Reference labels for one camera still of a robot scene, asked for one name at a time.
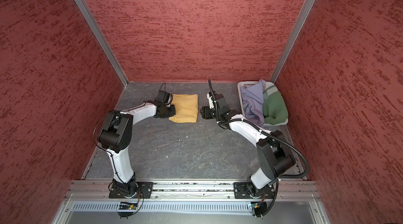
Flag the yellow skirt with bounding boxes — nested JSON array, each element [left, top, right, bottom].
[[169, 94, 198, 123]]

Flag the white plastic basket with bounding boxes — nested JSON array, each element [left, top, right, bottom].
[[238, 81, 280, 126]]

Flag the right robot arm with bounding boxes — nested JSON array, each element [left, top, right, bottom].
[[200, 91, 296, 198]]

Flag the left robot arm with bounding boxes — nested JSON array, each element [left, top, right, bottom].
[[96, 91, 176, 198]]

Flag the lavender skirt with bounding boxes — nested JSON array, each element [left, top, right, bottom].
[[240, 79, 266, 126]]

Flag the green skirt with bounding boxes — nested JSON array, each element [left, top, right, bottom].
[[263, 89, 289, 125]]

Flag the left small circuit board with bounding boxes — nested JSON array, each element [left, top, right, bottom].
[[118, 202, 139, 211]]

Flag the small circuit board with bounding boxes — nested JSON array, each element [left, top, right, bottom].
[[248, 202, 268, 212], [118, 202, 139, 211]]

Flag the right small circuit board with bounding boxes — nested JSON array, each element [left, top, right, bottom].
[[248, 202, 268, 212]]

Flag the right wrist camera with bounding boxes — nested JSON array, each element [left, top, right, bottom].
[[207, 92, 214, 109]]

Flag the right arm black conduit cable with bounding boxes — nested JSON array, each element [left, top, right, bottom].
[[207, 78, 311, 217]]

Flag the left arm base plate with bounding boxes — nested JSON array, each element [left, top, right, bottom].
[[109, 180, 154, 200]]

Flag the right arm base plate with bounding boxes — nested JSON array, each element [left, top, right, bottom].
[[233, 182, 275, 199]]

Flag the aluminium front rail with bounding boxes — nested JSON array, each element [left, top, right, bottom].
[[64, 180, 322, 202]]

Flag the left corner aluminium post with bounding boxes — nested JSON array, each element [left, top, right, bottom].
[[74, 0, 129, 88]]

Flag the corner aluminium post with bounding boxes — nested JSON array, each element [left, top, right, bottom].
[[270, 0, 316, 83], [74, 0, 129, 88]]

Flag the right corner aluminium post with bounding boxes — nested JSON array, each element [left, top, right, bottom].
[[270, 0, 316, 83]]

